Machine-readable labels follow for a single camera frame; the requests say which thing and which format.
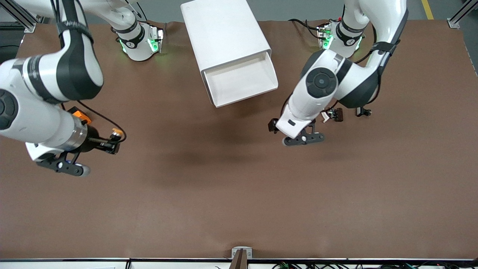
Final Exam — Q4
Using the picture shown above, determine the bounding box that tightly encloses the beige-fronted white drawer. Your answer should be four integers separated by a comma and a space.
202, 52, 279, 108

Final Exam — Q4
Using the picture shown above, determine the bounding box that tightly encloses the white drawer cabinet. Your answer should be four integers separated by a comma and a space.
180, 0, 272, 73

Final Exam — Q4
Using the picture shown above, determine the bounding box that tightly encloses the orange and black box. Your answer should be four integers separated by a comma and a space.
71, 106, 92, 126

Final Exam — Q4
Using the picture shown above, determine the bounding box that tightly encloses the dark brown electrical component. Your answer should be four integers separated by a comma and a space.
326, 107, 344, 123

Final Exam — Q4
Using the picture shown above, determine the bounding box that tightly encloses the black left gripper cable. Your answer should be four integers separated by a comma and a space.
279, 95, 292, 121

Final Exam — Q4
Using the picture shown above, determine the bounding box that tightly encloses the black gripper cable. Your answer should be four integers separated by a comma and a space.
279, 95, 292, 121
77, 100, 127, 144

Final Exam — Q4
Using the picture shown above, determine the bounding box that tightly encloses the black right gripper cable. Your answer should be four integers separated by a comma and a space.
77, 100, 127, 144

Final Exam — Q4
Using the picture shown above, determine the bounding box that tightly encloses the black base cable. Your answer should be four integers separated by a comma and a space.
288, 18, 322, 40

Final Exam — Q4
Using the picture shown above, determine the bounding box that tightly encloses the white table edge rail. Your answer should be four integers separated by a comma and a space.
0, 258, 478, 269

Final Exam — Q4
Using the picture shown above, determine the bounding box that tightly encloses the aluminium frame profile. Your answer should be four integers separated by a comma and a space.
447, 0, 478, 29
0, 0, 38, 33

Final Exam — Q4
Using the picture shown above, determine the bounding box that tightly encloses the brown post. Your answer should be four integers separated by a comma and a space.
229, 250, 249, 269

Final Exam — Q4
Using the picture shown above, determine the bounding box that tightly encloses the cable bundle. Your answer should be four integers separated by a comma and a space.
273, 262, 478, 269

